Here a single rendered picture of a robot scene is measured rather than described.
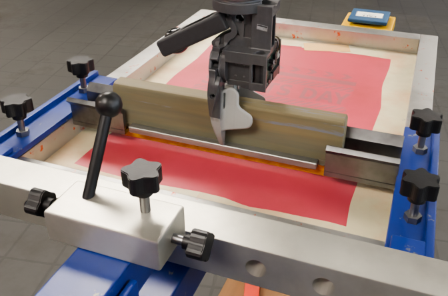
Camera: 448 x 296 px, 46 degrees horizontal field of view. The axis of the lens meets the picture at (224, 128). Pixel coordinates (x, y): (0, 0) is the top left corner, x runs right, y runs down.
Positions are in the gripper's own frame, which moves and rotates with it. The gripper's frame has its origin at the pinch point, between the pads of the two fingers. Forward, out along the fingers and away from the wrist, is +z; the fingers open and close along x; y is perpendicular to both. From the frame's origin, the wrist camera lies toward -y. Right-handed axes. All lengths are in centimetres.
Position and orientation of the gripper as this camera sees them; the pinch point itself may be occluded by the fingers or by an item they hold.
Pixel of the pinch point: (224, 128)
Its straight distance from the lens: 79.1
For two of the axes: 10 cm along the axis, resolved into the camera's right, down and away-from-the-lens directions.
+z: 0.0, 8.7, 4.9
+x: 3.6, -4.6, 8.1
